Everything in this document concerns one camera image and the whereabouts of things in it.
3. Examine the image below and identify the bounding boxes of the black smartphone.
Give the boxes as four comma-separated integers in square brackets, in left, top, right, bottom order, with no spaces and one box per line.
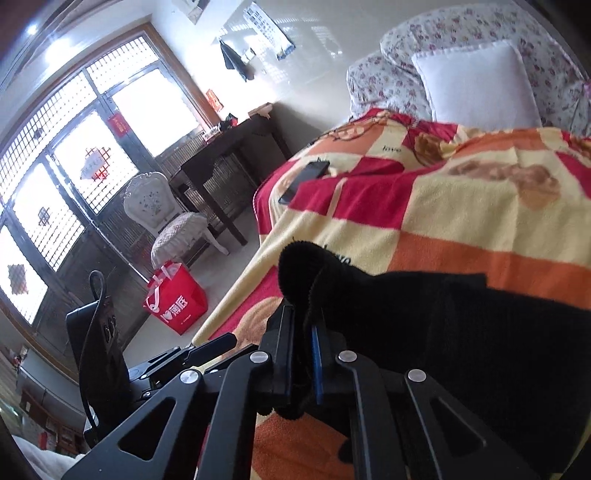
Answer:
[278,159,331,206]

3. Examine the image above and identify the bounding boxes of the white ornate chair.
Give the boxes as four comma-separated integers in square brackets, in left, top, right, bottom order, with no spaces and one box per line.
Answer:
[122,172,230,273]

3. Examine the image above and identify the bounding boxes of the dark wooden table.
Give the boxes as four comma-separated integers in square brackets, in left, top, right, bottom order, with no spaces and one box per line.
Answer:
[168,113,294,246]

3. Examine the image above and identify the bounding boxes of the red shopping bag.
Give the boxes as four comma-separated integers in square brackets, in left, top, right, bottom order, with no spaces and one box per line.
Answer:
[142,260,208,335]

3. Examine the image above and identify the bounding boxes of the black cable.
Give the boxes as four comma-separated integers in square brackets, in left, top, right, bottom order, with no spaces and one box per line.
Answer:
[82,270,106,428]

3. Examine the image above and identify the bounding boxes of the lattice window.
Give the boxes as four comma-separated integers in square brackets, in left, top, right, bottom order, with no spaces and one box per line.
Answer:
[0,23,222,333]

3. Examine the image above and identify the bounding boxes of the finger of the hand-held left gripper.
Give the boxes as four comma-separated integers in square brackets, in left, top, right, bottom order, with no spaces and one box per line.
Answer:
[185,333,239,365]

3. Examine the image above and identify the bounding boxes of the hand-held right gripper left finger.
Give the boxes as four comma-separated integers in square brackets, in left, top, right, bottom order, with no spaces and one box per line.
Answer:
[60,305,298,480]

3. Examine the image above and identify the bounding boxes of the wall calendar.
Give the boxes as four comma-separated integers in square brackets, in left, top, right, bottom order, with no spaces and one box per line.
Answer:
[242,0,296,61]

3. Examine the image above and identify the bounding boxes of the white pillow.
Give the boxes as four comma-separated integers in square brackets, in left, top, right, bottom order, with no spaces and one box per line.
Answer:
[410,39,543,130]

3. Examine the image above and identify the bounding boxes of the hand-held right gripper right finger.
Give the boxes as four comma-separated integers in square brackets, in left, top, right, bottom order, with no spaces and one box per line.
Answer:
[310,323,541,480]

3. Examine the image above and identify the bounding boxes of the floral bed cover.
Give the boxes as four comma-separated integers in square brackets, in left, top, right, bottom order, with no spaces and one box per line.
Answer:
[346,9,591,139]

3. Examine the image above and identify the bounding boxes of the dark hanging jacket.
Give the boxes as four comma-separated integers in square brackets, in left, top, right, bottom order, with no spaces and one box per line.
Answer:
[218,39,254,83]

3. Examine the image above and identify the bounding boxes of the red orange checkered blanket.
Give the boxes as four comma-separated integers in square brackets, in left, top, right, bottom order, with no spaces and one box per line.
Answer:
[191,107,591,480]

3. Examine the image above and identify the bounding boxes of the black pants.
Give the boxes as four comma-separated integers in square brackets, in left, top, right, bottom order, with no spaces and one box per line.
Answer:
[256,240,591,467]

